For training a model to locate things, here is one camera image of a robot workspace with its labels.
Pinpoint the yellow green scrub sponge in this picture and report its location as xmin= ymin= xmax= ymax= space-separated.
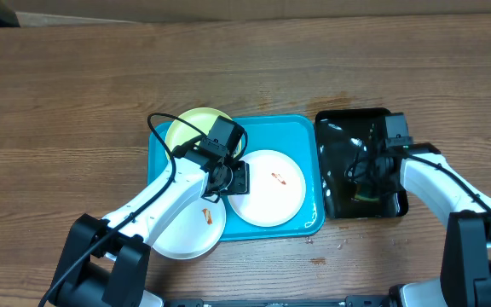
xmin=354 ymin=183 xmax=380 ymax=202

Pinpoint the white plate with centre stain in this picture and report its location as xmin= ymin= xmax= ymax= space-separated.
xmin=228 ymin=150 xmax=306 ymax=227

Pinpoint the yellow plate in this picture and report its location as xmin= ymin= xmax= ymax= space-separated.
xmin=164 ymin=107 xmax=243 ymax=161

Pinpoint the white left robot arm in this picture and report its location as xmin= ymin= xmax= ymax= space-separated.
xmin=40 ymin=136 xmax=249 ymax=306

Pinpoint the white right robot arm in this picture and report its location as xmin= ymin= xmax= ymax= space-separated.
xmin=344 ymin=143 xmax=491 ymax=306

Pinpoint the black water tray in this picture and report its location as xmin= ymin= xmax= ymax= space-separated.
xmin=315 ymin=107 xmax=408 ymax=219

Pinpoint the blue plastic tray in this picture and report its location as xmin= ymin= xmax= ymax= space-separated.
xmin=147 ymin=113 xmax=326 ymax=242

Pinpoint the brown cardboard panel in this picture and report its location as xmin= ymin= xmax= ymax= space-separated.
xmin=6 ymin=0 xmax=491 ymax=22

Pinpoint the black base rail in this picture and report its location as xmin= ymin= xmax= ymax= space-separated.
xmin=163 ymin=295 xmax=399 ymax=307

